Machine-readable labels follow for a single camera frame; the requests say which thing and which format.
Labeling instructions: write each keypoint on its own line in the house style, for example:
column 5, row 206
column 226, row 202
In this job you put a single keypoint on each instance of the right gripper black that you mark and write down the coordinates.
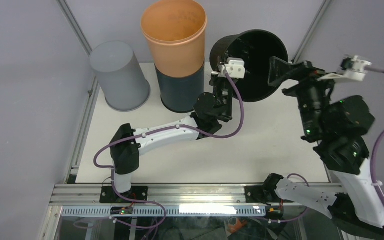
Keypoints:
column 280, row 69

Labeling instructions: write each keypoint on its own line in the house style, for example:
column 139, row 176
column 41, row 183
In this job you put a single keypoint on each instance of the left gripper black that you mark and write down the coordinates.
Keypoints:
column 215, row 78

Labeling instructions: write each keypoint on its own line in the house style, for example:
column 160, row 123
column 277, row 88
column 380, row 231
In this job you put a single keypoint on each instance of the black ribbed plastic bucket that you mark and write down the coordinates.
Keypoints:
column 255, row 47

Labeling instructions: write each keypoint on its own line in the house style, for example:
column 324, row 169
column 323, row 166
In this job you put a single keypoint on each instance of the grey plastic bucket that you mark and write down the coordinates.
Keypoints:
column 120, row 76

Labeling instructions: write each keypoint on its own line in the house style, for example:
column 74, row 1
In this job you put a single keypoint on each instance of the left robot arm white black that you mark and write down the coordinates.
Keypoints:
column 129, row 144

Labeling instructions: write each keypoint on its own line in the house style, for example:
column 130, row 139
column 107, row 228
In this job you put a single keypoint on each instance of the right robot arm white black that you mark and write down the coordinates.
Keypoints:
column 359, row 210

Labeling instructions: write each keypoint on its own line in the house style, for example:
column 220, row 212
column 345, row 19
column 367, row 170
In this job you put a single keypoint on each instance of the dark blue plastic bucket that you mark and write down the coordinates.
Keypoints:
column 180, row 94

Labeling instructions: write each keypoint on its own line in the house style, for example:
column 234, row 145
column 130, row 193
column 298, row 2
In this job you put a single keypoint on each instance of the orange plastic bucket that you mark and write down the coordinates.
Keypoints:
column 175, row 33

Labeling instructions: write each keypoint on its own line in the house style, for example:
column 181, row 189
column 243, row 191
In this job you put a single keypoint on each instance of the orange object below table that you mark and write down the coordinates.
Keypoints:
column 235, row 224

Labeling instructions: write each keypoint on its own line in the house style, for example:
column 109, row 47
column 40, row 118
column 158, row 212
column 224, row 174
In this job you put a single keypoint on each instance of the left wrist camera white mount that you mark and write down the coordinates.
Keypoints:
column 234, row 67

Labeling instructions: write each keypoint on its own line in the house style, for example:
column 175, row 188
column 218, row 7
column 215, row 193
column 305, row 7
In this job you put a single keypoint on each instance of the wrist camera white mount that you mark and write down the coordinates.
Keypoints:
column 351, row 69
column 234, row 67

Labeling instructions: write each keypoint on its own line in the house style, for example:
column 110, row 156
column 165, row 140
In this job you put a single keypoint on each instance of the right aluminium frame post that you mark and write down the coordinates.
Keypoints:
column 311, row 31

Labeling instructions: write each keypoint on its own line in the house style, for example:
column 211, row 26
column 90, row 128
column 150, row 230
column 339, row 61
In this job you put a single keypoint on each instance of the aluminium frame post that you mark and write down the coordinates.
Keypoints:
column 311, row 31
column 68, row 13

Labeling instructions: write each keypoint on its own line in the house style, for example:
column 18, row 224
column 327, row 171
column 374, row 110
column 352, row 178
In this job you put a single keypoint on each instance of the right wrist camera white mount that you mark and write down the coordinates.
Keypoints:
column 351, row 69

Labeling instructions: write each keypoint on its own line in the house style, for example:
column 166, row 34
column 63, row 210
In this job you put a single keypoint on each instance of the left aluminium frame post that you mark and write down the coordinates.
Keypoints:
column 68, row 13

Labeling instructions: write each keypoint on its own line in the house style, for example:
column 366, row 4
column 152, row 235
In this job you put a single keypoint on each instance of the white slotted cable duct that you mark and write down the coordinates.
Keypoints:
column 183, row 210

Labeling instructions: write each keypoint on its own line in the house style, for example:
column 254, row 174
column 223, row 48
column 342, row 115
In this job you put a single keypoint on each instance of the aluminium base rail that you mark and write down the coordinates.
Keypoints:
column 164, row 194

